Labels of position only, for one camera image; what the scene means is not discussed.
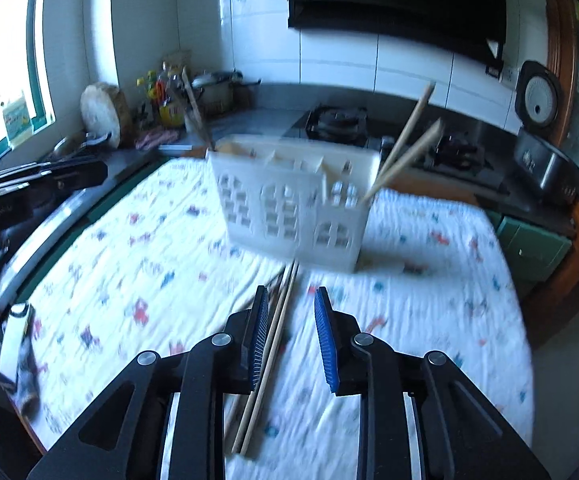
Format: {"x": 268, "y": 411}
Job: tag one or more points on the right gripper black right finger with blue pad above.
{"x": 409, "y": 402}

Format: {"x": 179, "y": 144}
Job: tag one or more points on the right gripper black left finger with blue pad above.
{"x": 165, "y": 407}

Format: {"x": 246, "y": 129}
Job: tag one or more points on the black white object table edge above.
{"x": 18, "y": 370}

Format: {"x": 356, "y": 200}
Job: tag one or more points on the round wooden cutting board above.
{"x": 106, "y": 114}

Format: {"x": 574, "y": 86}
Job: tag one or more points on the white patterned table cloth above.
{"x": 156, "y": 271}

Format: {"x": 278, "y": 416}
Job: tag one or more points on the wooden chopstick on cloth left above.
{"x": 264, "y": 359}

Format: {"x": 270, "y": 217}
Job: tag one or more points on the wooden chopstick on cloth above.
{"x": 264, "y": 359}
{"x": 274, "y": 349}

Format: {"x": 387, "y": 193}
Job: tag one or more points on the yellow condiment bottle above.
{"x": 171, "y": 110}

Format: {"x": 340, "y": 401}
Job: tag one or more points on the wooden utensil behind holder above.
{"x": 203, "y": 130}

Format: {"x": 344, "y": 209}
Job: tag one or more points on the wooden chopstick on cloth right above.
{"x": 274, "y": 349}

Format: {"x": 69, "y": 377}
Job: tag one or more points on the steel pot with lid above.
{"x": 214, "y": 91}

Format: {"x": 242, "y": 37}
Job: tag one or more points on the black rice cooker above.
{"x": 549, "y": 172}

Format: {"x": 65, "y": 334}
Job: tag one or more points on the white perforated utensil holder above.
{"x": 295, "y": 199}

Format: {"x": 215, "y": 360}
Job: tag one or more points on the black gas stove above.
{"x": 469, "y": 153}

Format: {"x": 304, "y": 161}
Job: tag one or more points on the wooden chopstick in holder lower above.
{"x": 418, "y": 149}

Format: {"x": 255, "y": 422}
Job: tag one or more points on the wooden chopstick in holder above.
{"x": 408, "y": 127}
{"x": 418, "y": 149}

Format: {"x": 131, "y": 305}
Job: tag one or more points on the wooden chopstick in holder upper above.
{"x": 408, "y": 127}

